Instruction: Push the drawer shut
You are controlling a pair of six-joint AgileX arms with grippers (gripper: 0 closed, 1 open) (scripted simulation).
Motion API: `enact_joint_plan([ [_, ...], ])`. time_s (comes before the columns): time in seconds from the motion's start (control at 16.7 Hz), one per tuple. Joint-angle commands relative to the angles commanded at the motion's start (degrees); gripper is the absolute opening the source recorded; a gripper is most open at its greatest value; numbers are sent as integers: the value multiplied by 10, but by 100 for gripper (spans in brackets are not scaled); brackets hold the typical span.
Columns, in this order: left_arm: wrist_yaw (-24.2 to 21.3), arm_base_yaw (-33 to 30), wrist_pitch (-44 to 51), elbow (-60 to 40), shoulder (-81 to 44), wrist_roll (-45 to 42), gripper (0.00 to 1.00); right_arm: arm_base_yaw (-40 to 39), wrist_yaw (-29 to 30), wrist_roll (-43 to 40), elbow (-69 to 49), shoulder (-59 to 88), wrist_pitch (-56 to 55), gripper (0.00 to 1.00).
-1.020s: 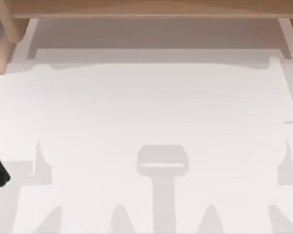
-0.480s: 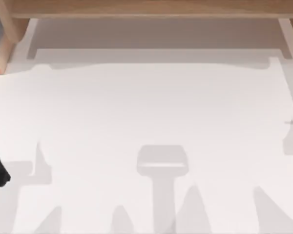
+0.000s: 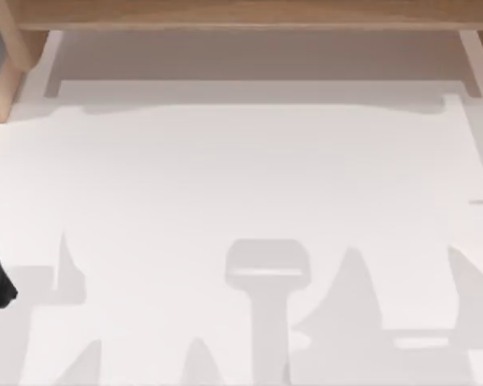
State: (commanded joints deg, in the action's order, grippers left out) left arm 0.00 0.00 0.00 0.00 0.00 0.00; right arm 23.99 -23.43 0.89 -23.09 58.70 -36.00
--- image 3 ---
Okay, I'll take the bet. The wooden open shelf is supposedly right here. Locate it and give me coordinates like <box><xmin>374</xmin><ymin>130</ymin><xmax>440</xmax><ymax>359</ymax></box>
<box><xmin>0</xmin><ymin>0</ymin><xmax>49</xmax><ymax>124</ymax></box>

